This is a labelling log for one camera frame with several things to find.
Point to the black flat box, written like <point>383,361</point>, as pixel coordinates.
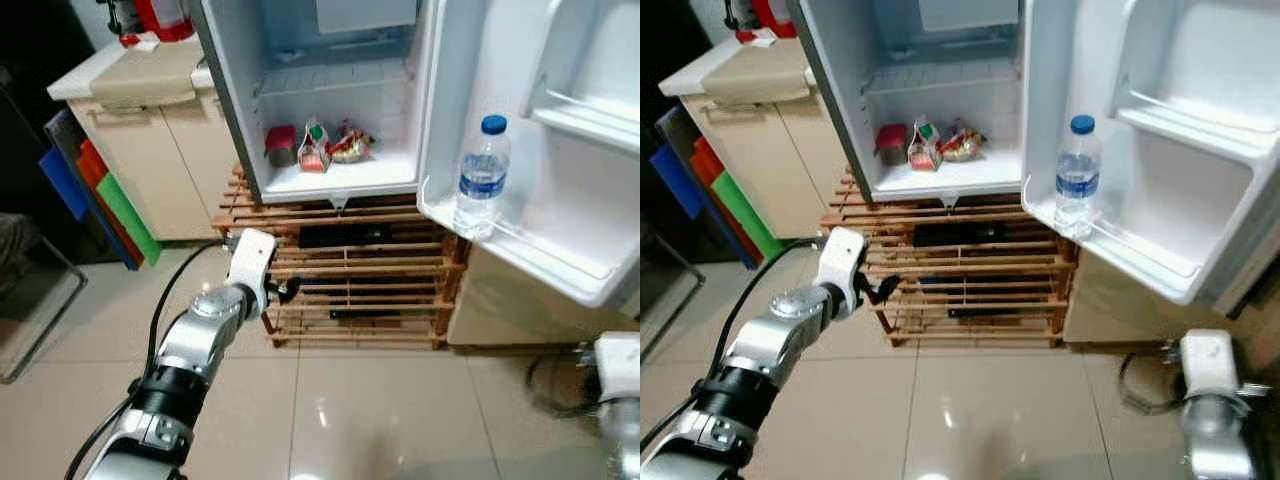
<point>345,236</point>
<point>958,234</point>

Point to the small grey fridge body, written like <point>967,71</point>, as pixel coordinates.
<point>940,100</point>
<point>340,100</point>

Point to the wooden slatted rack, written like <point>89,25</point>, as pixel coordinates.
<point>960,268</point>
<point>350,270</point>

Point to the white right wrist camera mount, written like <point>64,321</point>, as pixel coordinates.
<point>620,365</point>
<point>1208,360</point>

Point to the clear fridge shelf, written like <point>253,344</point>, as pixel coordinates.
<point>940,75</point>
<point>330,78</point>

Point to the beige counter cloth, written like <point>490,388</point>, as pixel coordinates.
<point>755,72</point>
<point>140,75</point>

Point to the white freezer compartment flap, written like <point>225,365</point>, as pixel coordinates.
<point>968,12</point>
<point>365,14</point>

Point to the beige kitchen cabinet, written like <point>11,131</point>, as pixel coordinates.
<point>180,170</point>
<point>790,165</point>

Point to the white green red carton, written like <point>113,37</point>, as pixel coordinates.
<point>314,148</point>
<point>923,146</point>

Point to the orange flat board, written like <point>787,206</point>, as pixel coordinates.
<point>100,185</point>
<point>712,180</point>

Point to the low beige cabinet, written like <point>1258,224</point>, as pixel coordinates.
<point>530,310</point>

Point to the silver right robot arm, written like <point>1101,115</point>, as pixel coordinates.
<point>1215,440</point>
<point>625,440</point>

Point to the green flat board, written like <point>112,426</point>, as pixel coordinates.
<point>750,215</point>
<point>130,220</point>

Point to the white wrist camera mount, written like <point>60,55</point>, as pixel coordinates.
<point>620,365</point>
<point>1208,360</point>
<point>840,260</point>
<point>250,260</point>

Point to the white door bottle shelf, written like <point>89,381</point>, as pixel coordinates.
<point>540,255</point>
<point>1140,255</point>

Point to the colourful snack packet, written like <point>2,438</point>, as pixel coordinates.
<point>352,146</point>
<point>962,144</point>

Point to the grey fridge door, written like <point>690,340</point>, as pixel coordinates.
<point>1180,200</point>
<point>560,200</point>

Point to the black metal chair frame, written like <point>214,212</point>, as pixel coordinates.
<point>70,290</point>
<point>690,295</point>

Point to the red-lidded dark container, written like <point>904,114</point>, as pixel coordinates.
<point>280,145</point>
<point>891,143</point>

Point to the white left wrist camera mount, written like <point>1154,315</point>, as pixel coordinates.
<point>840,260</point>
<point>250,260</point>

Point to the clear blue-capped water bottle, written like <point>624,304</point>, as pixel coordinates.
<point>482,180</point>
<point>1078,180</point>

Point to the red kitchen appliance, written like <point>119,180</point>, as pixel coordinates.
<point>772,15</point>
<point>165,18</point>

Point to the deep white door bin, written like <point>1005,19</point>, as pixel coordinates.
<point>1190,125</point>
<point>590,115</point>

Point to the small white flat box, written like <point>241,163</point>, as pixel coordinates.
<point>763,41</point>
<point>145,44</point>

